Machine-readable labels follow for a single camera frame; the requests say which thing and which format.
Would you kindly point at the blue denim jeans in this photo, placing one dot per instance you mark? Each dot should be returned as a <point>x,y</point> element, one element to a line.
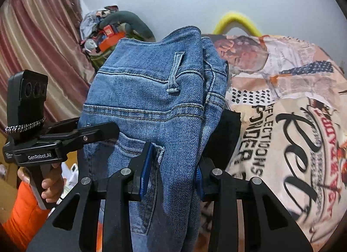
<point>170,93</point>

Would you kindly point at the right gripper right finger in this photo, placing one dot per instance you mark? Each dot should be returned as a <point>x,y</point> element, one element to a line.
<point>205,188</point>

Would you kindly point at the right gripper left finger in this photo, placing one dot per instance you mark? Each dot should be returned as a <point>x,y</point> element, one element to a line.
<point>141,169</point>

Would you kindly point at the brown cardboard box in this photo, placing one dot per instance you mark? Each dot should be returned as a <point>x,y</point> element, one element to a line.
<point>9,183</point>

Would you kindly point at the person's left hand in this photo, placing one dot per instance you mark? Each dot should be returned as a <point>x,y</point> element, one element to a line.
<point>53,184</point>

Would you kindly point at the yellow plush pillow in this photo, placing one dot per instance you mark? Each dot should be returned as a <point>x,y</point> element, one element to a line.
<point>234,19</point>

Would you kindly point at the orange sleeve left forearm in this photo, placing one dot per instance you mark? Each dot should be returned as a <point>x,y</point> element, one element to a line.
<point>25,221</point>

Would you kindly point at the striped pink curtain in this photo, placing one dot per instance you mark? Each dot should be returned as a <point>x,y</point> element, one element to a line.
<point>43,36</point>

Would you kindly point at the black folded garment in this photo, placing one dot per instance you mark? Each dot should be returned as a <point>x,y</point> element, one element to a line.
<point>222,142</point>

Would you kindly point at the newspaper print bed cover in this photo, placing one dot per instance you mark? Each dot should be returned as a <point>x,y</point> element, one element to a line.
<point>284,188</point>

